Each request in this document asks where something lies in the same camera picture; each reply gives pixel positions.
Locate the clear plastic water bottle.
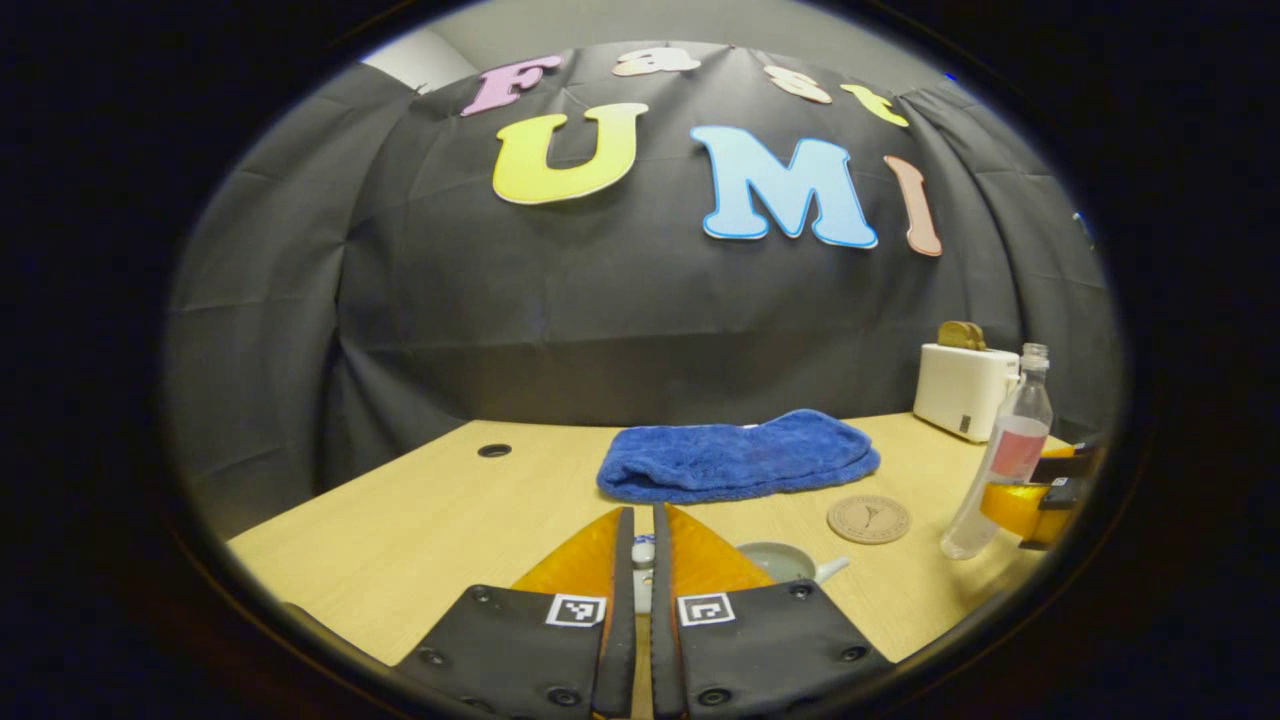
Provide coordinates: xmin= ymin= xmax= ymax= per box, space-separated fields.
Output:
xmin=940 ymin=343 xmax=1054 ymax=561

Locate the white toaster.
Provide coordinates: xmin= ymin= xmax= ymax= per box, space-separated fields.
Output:
xmin=913 ymin=342 xmax=1023 ymax=444

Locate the white ceramic teacup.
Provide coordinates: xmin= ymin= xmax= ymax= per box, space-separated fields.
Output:
xmin=735 ymin=541 xmax=851 ymax=586

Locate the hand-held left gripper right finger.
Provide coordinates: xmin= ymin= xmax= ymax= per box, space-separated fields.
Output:
xmin=651 ymin=503 xmax=894 ymax=720

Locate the blue towel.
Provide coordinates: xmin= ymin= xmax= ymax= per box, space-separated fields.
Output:
xmin=597 ymin=408 xmax=882 ymax=505

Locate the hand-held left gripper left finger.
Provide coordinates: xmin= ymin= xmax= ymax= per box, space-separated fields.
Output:
xmin=395 ymin=506 xmax=637 ymax=720

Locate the round brown coaster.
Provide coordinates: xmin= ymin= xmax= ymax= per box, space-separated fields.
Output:
xmin=827 ymin=495 xmax=912 ymax=545

